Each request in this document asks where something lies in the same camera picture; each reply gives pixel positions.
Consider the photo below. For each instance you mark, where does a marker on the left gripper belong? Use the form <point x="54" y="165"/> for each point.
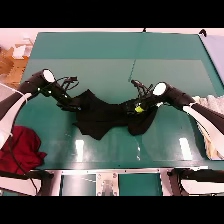
<point x="67" y="103"/>

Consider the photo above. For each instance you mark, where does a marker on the black T-shirt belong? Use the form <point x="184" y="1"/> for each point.
<point x="100" y="116"/>

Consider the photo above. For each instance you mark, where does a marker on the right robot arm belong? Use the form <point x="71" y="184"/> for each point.
<point x="181" y="97"/>

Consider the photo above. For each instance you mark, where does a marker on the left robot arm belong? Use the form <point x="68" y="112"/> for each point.
<point x="33" y="83"/>

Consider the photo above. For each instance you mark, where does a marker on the red garment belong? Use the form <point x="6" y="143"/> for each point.
<point x="23" y="150"/>

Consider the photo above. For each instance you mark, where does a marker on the white garment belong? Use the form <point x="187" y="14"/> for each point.
<point x="213" y="103"/>

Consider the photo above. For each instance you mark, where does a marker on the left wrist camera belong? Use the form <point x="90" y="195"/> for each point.
<point x="69" y="80"/>

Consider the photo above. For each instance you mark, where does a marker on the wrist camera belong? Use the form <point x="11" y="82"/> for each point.
<point x="138" y="86"/>
<point x="69" y="80"/>

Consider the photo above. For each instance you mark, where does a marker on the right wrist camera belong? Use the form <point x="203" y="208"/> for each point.
<point x="138" y="86"/>

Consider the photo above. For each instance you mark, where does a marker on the silver frame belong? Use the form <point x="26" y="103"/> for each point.
<point x="106" y="183"/>

